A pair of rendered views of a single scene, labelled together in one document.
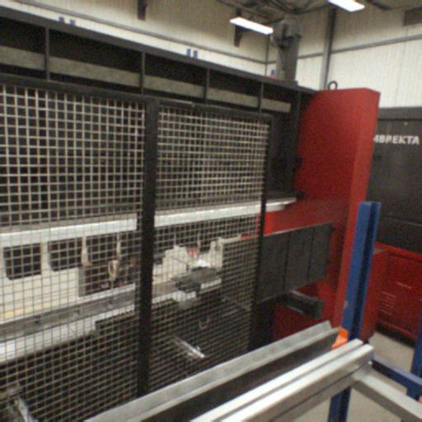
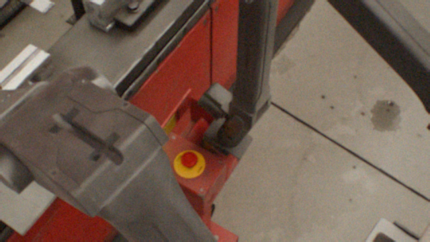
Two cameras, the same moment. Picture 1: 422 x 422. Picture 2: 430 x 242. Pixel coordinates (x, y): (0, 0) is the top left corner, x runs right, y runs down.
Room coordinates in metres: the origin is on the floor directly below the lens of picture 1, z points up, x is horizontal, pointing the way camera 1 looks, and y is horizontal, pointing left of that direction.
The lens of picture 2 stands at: (3.08, 0.40, 1.84)
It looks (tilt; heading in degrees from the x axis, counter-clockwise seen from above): 59 degrees down; 171
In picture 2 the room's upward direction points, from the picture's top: 4 degrees counter-clockwise
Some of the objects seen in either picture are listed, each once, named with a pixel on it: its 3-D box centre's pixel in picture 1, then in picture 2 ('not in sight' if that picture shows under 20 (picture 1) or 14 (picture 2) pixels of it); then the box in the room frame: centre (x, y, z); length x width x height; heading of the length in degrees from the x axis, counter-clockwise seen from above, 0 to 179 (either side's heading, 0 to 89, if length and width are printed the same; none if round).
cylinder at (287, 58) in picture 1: (285, 49); not in sight; (2.72, -0.44, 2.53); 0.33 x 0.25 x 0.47; 133
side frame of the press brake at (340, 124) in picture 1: (303, 232); not in sight; (2.99, -0.79, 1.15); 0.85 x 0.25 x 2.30; 43
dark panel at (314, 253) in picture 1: (283, 263); not in sight; (2.24, -0.48, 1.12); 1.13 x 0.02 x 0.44; 133
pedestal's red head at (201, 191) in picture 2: not in sight; (196, 152); (2.49, 0.52, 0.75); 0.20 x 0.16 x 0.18; 135
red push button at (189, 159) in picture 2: not in sight; (189, 161); (2.53, 0.49, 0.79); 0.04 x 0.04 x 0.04
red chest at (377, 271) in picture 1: (342, 296); not in sight; (3.22, -1.29, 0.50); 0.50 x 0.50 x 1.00; 43
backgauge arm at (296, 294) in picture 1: (282, 293); not in sight; (2.48, -0.55, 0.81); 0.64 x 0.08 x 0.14; 43
